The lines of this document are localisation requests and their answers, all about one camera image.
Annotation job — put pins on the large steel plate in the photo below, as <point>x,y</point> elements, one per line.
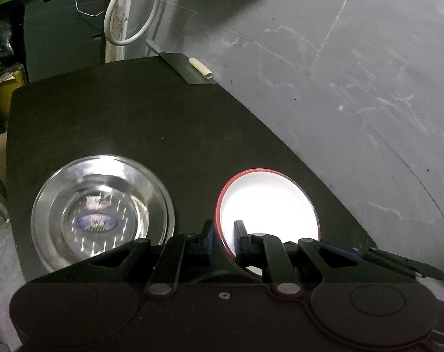
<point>168,212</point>

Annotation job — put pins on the white ceramic bowl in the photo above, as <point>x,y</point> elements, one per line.
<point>267,202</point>

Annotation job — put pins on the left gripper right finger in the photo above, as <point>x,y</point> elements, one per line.
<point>266,252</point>

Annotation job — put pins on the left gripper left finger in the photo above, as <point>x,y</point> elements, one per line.
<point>184,259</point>

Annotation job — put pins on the black cleaver knife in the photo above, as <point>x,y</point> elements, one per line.
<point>192,70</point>

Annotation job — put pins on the grey cabinet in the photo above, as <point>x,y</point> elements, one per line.
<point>62,36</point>

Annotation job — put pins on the steel plate with sticker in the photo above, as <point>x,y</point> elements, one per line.
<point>97,208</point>

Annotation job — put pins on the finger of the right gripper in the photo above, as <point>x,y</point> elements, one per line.
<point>329,249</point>
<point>399,264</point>

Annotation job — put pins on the yellow bucket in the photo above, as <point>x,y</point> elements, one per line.
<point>11,79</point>

